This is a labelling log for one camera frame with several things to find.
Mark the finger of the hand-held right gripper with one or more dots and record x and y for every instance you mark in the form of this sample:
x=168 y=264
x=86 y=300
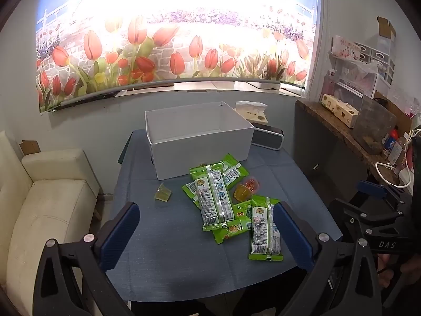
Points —
x=348 y=214
x=371 y=189

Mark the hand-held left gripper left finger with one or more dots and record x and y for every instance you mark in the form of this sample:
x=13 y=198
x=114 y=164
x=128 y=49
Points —
x=120 y=233

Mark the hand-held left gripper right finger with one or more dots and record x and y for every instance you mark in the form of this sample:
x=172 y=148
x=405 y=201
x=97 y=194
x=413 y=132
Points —
x=292 y=237

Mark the green snack packet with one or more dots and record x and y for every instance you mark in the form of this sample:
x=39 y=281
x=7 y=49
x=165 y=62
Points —
x=190 y=189
x=212 y=197
x=235 y=172
x=230 y=232
x=263 y=230

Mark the red jelly cup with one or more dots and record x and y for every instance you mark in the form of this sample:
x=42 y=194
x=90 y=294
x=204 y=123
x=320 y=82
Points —
x=252 y=183

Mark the orange jelly cup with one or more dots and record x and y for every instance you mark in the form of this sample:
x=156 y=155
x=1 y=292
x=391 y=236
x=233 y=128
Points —
x=240 y=193

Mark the white cardboard box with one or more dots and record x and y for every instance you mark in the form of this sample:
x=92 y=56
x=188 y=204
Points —
x=197 y=151

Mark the person's right hand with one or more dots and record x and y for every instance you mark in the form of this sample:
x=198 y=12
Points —
x=384 y=270

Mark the clear plastic bottle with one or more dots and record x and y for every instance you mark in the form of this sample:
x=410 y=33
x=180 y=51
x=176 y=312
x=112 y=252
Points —
x=395 y=153

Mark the blue tablecloth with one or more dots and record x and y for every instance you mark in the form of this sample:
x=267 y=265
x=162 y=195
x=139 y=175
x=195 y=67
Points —
x=171 y=237

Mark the green jelly cup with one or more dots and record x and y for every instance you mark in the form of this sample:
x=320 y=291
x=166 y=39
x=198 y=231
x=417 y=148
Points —
x=163 y=192

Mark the clear plastic container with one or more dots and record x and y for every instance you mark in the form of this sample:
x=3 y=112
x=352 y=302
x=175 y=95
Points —
x=375 y=125

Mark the cream leather sofa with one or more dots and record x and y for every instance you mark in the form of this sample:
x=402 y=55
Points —
x=42 y=210

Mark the patterned tissue box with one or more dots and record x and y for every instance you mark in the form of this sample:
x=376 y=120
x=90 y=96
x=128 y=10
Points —
x=338 y=110

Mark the black speaker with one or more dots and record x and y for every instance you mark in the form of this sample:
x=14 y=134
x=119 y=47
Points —
x=266 y=138

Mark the pink bottle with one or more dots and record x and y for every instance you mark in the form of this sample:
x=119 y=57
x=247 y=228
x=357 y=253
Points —
x=329 y=84

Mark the brown cardboard piece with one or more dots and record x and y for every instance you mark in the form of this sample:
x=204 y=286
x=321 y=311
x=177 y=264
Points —
x=30 y=146

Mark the white tissue pack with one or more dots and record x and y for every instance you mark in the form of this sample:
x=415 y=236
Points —
x=251 y=113

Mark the white drawer organizer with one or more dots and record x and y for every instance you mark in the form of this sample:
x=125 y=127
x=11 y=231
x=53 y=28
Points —
x=378 y=59

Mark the floral pouch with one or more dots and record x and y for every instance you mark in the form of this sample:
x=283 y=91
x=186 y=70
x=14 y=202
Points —
x=345 y=48

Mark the small open cardboard box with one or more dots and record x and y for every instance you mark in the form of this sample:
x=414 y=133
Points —
x=385 y=28

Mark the brown wall shelf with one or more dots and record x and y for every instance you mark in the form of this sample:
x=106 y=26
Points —
x=325 y=118

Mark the tulip wall poster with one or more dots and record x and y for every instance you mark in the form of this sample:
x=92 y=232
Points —
x=98 y=46

